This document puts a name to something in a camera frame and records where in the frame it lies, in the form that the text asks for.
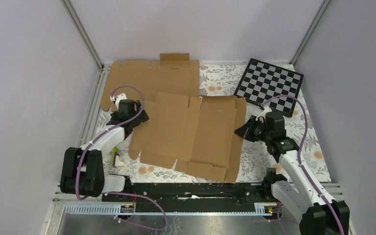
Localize black white checkerboard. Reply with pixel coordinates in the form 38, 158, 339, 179
234, 58, 304, 118

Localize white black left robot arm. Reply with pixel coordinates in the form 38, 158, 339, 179
60, 99, 149, 201

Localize cardboard box sheet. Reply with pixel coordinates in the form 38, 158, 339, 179
128, 92, 247, 183

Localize black base rail bar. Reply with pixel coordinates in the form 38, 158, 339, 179
123, 182, 294, 214

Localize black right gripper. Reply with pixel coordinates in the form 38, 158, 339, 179
234, 116, 271, 143

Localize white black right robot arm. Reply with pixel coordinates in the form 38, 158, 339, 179
234, 111, 350, 235

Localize lower flat cardboard sheet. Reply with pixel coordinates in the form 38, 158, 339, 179
100, 53, 200, 111

